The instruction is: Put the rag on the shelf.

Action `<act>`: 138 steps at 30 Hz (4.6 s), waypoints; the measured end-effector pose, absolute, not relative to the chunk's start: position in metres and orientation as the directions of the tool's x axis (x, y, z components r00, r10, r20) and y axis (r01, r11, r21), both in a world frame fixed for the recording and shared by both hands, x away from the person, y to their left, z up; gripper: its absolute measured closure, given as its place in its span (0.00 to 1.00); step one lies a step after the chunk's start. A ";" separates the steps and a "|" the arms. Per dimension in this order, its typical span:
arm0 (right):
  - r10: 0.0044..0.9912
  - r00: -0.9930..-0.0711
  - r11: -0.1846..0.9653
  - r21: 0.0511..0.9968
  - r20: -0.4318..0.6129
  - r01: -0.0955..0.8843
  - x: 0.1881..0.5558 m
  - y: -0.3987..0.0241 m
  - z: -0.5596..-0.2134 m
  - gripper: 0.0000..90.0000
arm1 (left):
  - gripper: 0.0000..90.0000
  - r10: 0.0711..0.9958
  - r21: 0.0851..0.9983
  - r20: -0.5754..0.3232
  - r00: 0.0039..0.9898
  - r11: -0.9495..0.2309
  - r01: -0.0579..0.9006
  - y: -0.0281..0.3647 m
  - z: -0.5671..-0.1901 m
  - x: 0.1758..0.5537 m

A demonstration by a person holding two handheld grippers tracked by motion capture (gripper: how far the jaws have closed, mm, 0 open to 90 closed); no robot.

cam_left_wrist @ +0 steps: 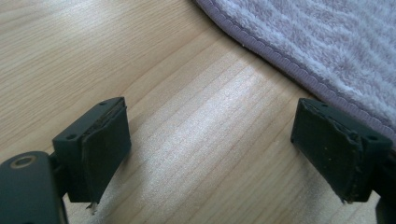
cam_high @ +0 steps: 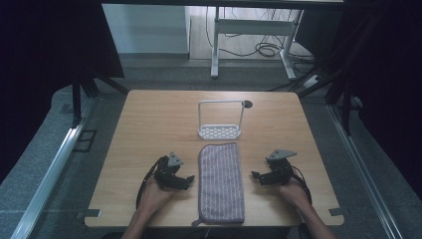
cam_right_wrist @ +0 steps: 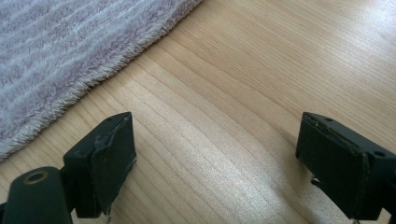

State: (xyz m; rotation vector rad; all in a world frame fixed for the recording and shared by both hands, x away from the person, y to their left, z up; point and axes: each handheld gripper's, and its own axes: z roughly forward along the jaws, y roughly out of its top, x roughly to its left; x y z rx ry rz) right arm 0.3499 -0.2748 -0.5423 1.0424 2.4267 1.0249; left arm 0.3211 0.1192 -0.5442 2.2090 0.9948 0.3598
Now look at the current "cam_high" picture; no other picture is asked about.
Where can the aluminium rail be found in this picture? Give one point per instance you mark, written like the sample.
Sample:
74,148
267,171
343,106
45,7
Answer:
49,179
361,169

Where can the white power strip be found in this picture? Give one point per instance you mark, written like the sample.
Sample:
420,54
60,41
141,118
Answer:
312,81

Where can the dark curtain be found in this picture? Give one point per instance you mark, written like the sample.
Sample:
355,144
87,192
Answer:
40,66
391,83

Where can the purple striped cloth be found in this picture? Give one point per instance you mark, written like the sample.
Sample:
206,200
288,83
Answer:
220,186

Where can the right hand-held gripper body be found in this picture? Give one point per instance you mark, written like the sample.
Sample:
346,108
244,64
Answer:
281,171

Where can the white desk frame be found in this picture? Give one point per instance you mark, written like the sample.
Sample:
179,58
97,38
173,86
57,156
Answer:
252,27

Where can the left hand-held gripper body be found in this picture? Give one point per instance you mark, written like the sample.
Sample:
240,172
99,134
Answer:
166,174

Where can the black tape piece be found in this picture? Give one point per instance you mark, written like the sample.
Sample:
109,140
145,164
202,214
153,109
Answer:
336,211
92,213

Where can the person's left hand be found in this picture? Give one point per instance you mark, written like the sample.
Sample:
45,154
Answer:
152,197

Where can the person's right hand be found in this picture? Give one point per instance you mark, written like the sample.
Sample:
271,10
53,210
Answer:
295,194

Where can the black metal stand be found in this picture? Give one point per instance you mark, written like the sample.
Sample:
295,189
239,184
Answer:
345,93
77,99

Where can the black round table grommet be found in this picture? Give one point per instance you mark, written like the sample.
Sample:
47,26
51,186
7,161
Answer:
248,104

